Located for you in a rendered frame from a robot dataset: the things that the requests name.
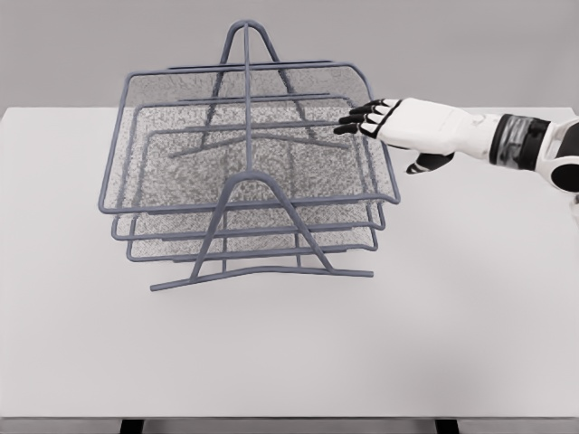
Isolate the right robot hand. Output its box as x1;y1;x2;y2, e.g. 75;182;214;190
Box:
333;97;468;176

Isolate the large grey mesh tray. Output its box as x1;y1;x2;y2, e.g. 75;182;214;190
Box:
97;62;402;215

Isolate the medium grey mesh tray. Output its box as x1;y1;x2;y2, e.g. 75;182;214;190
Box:
110;93;386;241

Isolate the small grey mesh tray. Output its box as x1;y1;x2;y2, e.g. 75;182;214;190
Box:
126;127;379;263

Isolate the grey wire rack frame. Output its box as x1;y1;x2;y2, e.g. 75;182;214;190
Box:
149;18;375;292

